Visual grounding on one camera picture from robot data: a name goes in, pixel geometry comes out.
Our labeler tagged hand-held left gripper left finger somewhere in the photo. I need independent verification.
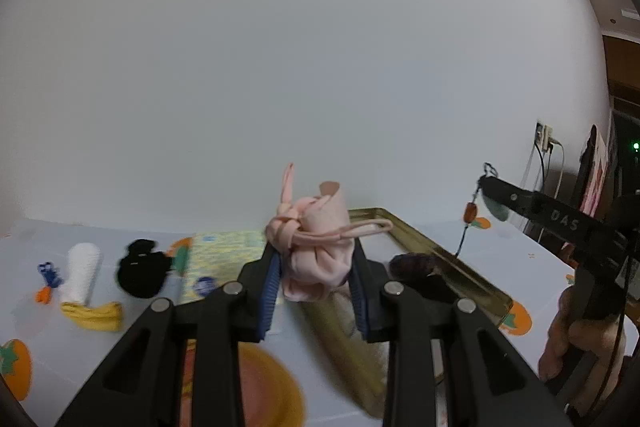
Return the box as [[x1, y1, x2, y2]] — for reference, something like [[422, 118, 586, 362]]
[[52, 248, 283, 427]]

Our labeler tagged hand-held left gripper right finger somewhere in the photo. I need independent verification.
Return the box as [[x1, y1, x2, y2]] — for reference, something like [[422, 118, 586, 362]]
[[349, 241, 573, 427]]

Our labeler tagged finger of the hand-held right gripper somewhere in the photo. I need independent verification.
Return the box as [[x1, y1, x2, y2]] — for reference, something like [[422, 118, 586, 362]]
[[479, 176, 551, 228]]

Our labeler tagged rectangular gold tin box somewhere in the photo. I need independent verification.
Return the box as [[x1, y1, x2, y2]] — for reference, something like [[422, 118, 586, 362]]
[[299, 207, 514, 419]]

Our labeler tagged pink cloth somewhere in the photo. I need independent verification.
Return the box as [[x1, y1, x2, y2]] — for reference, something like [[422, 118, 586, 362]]
[[265, 163, 393, 304]]

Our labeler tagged dark brown cloth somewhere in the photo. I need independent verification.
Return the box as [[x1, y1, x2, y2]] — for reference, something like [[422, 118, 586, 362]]
[[389, 253, 453, 303]]

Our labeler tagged yellow sock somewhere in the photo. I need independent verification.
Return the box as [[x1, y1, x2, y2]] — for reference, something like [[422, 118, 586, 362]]
[[60, 301, 124, 334]]

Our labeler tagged white waffle towel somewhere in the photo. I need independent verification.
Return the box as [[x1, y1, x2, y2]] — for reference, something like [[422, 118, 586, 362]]
[[61, 243, 103, 308]]

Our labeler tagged blue and orange knitted toy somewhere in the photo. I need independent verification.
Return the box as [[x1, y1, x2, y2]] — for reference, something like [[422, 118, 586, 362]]
[[36, 261, 65, 305]]

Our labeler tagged person's right hand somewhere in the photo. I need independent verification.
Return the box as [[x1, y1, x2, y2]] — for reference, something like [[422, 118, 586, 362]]
[[539, 284, 628, 410]]

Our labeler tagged yellow patterned tissue pack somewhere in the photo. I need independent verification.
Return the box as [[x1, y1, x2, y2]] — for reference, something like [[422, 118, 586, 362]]
[[174, 229, 286, 306]]

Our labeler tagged pink printed board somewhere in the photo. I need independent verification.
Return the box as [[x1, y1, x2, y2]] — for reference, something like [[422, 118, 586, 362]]
[[580, 124, 617, 218]]

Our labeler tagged yellow plastic bowl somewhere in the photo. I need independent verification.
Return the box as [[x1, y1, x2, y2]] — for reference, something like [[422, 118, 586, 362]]
[[180, 339, 307, 427]]

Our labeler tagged dark appliance with green light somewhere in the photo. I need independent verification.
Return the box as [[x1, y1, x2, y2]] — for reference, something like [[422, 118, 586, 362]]
[[612, 107, 640, 202]]

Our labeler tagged persimmon print white tablecloth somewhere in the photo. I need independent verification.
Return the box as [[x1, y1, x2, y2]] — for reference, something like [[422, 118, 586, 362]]
[[0, 217, 640, 427]]

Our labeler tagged black cable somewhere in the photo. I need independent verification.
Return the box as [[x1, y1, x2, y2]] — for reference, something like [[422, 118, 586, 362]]
[[531, 141, 547, 195]]

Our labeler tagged white cable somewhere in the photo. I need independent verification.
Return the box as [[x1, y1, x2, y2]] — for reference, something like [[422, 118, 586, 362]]
[[549, 138, 567, 200]]

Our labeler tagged white wall socket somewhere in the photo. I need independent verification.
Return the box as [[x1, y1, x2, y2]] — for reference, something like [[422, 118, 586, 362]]
[[535, 121, 555, 154]]

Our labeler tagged brown wooden frame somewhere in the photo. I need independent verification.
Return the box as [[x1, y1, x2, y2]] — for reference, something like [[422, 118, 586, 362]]
[[602, 34, 640, 108]]

